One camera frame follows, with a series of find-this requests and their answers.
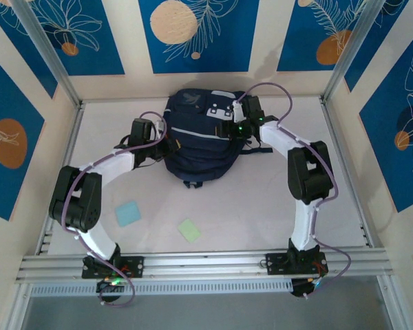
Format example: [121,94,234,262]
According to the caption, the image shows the navy blue student backpack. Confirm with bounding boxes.
[161,88,273,189]

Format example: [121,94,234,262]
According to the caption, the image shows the blue sticky note pad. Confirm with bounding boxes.
[115,201,142,228]

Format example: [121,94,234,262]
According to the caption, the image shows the green sticky note pad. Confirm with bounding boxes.
[177,219,202,245]

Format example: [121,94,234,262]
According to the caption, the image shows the black left base connector box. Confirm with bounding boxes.
[96,278,125,303]

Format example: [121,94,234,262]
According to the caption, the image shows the black base connector box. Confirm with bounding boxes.
[96,278,125,303]
[290,278,323,299]

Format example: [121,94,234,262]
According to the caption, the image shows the black right base connector box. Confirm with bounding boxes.
[290,278,323,299]

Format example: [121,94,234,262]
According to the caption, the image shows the aluminium side rail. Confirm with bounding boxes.
[36,101,86,255]
[320,98,378,249]

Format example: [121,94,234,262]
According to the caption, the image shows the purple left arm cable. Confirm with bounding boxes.
[61,110,169,309]

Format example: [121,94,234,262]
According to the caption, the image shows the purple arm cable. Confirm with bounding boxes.
[238,82,352,288]
[61,110,169,309]

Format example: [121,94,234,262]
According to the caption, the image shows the aluminium corner post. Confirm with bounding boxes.
[321,0,388,104]
[12,0,83,107]

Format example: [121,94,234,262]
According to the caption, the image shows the aluminium cross rail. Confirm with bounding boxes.
[15,247,395,285]

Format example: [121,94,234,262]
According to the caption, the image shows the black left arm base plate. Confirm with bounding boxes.
[81,254,145,279]

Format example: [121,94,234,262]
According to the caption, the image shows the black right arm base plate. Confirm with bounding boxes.
[265,252,328,276]

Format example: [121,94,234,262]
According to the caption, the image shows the grey slotted cable duct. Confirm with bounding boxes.
[30,278,293,297]

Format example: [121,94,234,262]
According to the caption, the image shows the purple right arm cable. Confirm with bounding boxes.
[238,82,352,288]

